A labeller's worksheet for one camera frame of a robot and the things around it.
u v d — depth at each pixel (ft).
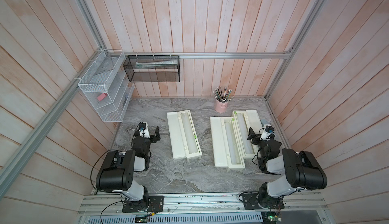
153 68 3.40
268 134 2.50
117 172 1.48
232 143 2.98
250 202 2.40
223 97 3.52
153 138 2.68
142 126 2.50
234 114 3.31
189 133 3.04
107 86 2.26
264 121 3.26
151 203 2.40
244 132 3.06
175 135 2.96
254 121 3.22
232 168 2.63
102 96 2.69
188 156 2.70
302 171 1.48
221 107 3.51
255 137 2.67
